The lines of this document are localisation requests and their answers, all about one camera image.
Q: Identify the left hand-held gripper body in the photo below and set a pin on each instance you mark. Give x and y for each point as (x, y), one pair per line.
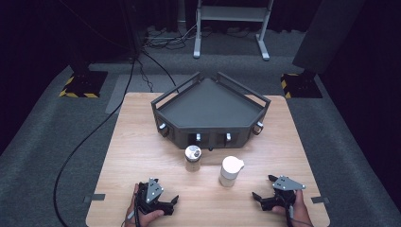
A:
(153, 190)

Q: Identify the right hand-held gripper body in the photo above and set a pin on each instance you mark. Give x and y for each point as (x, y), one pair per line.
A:
(285, 184)

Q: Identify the person's left hand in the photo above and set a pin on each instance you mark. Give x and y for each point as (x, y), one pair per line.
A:
(143, 219)

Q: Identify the person's right hand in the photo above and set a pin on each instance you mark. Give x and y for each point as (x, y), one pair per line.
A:
(301, 214)

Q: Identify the grey tape strip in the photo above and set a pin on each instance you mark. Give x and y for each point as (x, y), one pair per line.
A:
(320, 200)
(94, 198)

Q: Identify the white bottle with white lid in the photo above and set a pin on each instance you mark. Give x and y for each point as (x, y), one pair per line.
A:
(230, 168)

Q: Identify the glass jar with silver lid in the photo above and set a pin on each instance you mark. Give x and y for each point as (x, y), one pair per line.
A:
(193, 154)

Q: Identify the dark grey corner shelf rack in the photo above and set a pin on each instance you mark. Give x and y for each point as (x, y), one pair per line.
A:
(208, 107)

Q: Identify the black base with hazard stripes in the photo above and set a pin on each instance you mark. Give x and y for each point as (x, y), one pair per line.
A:
(301, 85)
(85, 83)

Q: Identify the dark grey panel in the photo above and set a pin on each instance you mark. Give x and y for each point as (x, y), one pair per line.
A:
(327, 34)

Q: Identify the grey metal stand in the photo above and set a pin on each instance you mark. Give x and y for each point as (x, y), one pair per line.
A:
(231, 14)

